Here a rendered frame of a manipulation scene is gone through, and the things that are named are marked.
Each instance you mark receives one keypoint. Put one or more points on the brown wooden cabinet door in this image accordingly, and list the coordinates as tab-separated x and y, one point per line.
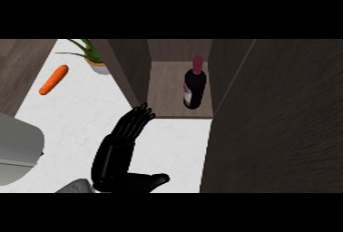
277	120

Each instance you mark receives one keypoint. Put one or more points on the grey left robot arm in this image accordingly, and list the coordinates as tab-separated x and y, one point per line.
77	188

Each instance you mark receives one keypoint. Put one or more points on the dark red wine bottle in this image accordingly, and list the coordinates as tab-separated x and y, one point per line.
195	87

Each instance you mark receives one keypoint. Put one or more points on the potted green plant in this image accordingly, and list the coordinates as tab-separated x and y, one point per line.
92	56

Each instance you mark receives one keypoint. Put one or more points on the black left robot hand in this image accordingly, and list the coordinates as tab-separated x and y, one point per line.
117	157

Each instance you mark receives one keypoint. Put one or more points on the orange carrot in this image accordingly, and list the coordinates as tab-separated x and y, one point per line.
53	79

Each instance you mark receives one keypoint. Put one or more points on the brown wooden cabinet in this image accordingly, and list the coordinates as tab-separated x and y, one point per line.
178	87

